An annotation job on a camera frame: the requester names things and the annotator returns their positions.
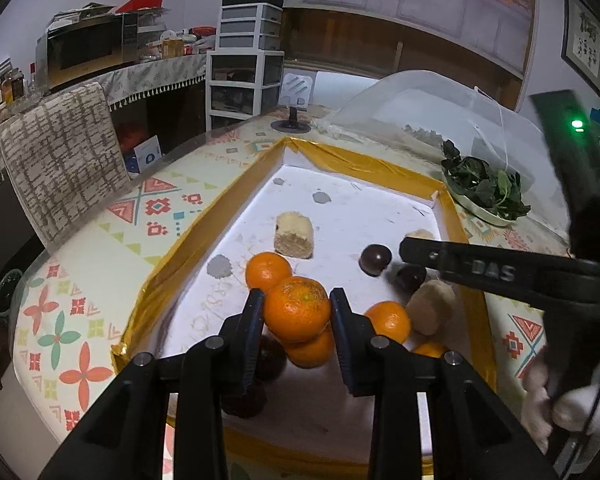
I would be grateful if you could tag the red box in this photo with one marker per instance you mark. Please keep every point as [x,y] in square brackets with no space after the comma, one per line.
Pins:
[142,4]

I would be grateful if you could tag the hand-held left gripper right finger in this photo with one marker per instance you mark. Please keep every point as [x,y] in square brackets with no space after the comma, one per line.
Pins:
[341,325]

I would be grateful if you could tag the white mesh food cover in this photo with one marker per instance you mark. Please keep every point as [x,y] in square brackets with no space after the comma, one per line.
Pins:
[415,110]

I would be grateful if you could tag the grey plastic drawer unit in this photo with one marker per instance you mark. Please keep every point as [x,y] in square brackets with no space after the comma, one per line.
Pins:
[250,22]

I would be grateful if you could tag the framed calligraphy picture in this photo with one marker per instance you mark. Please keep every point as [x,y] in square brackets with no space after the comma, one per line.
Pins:
[587,42]

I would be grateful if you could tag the small beige food chunk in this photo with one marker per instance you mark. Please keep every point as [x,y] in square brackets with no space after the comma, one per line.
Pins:
[420,234]

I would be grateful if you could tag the person's right hand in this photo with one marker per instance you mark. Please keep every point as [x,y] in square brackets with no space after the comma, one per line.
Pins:
[540,410]

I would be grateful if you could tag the row of bottles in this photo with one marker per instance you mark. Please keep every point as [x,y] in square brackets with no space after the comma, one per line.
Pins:
[5,95]

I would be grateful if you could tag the dark purple round fruit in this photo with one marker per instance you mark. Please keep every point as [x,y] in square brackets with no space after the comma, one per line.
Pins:
[274,362]
[245,402]
[375,259]
[411,279]

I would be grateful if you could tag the white plastic drawer unit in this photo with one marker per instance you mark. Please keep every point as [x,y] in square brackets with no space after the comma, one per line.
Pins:
[242,90]

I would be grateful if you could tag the tasselled counter cloth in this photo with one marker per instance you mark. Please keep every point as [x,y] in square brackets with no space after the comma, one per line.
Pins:
[145,77]

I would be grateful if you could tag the patterned chair back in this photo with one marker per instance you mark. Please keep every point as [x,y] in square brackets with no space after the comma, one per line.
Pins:
[65,160]

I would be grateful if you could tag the large orange mandarin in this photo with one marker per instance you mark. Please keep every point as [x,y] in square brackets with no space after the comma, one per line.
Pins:
[296,308]

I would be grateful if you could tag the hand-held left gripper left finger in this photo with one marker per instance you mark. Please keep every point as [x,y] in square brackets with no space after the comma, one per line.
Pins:
[256,320]

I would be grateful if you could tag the beige cake roll piece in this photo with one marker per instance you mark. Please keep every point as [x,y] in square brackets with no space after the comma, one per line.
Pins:
[293,235]

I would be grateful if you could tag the phone stand with striped card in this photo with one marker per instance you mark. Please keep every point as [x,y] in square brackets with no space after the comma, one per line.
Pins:
[296,92]

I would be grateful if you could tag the microwave oven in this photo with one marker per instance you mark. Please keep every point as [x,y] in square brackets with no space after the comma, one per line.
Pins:
[85,50]

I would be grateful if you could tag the white foam tray yellow tape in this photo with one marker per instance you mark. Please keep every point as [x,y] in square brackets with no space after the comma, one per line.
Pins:
[340,210]

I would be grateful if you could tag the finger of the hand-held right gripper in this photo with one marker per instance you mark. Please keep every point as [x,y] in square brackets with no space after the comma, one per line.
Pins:
[480,270]

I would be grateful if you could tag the pale oval plate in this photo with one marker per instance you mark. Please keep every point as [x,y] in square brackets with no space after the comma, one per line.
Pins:
[495,220]

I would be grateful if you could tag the leafy green vegetables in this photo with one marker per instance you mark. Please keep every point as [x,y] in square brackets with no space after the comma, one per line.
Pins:
[485,185]

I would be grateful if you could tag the blue and white box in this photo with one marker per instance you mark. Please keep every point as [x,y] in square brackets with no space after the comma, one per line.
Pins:
[145,154]

